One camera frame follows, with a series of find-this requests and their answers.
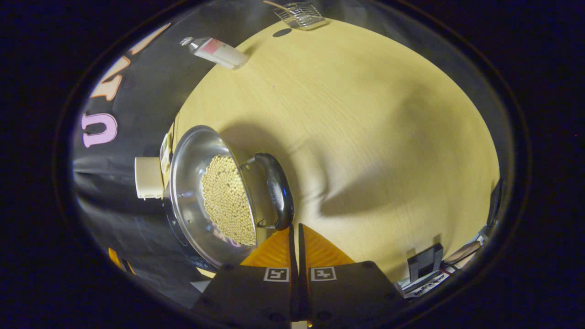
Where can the white divided bean dish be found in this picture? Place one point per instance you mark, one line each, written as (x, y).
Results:
(165, 153)

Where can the brown flat board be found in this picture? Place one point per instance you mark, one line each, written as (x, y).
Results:
(462, 252)

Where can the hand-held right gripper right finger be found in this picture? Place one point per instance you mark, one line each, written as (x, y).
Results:
(352, 292)

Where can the white toaster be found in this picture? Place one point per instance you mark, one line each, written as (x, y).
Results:
(148, 178)

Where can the pile of yellow soybeans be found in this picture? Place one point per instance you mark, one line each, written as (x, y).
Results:
(226, 201)

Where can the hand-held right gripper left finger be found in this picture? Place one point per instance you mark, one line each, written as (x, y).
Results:
(247, 292)

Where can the white printed paper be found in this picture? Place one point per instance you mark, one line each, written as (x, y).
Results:
(425, 285)

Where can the black box stand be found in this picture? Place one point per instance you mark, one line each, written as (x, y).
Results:
(425, 264)

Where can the white bottle with red label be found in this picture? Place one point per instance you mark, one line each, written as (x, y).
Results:
(219, 51)

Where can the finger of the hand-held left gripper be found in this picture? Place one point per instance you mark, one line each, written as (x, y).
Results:
(118, 259)

